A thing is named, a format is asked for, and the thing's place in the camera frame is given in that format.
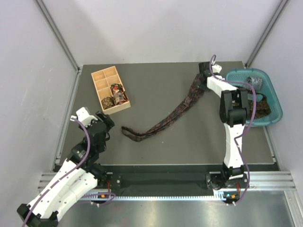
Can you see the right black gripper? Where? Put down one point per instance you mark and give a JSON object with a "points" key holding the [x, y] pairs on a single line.
{"points": [[203, 87]]}

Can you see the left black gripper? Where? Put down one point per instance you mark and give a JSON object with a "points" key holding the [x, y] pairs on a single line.
{"points": [[106, 118]]}

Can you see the dark purple patterned tie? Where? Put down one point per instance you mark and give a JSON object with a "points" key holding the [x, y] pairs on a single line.
{"points": [[194, 94]]}

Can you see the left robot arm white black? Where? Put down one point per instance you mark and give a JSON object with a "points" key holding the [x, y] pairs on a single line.
{"points": [[78, 174]]}

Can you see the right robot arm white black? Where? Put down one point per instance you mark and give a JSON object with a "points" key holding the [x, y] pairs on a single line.
{"points": [[234, 111]]}

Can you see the brown patterned rolled tie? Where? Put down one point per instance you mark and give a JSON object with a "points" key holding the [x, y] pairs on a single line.
{"points": [[107, 102]]}

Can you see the colourful rolled tie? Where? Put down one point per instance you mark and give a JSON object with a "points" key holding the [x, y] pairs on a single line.
{"points": [[118, 93]]}

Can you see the teal plastic basket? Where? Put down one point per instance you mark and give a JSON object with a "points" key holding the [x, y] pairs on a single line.
{"points": [[240, 75]]}

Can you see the wooden compartment box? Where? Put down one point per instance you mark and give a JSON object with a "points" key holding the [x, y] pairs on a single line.
{"points": [[102, 79]]}

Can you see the grey patterned tie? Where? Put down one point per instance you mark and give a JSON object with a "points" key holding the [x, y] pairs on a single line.
{"points": [[255, 82]]}

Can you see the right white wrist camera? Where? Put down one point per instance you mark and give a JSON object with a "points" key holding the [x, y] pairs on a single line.
{"points": [[216, 69]]}

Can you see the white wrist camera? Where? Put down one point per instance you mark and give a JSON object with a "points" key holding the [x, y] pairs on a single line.
{"points": [[83, 116], [216, 69]]}

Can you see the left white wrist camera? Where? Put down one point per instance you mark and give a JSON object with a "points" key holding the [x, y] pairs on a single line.
{"points": [[83, 116]]}

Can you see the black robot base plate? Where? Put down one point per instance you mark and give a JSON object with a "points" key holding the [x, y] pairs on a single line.
{"points": [[165, 180]]}

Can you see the right aluminium frame post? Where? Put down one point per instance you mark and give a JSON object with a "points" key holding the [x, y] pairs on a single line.
{"points": [[267, 31]]}

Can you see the aluminium frame post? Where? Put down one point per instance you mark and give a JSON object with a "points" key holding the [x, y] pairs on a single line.
{"points": [[53, 27], [267, 31]]}

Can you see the left aluminium frame post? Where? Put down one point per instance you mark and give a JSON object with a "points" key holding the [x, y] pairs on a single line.
{"points": [[53, 27]]}

